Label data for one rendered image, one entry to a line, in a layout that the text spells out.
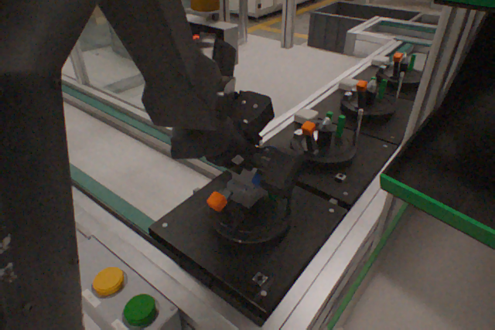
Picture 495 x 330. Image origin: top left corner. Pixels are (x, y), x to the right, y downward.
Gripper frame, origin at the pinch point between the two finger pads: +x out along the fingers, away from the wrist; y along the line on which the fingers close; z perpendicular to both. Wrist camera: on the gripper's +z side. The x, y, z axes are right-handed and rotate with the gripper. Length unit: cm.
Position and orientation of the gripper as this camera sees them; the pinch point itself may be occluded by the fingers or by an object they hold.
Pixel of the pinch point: (253, 162)
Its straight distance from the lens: 53.3
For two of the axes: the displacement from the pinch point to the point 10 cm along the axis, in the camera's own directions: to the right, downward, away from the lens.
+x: 4.0, 3.2, 8.6
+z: 4.6, -8.8, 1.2
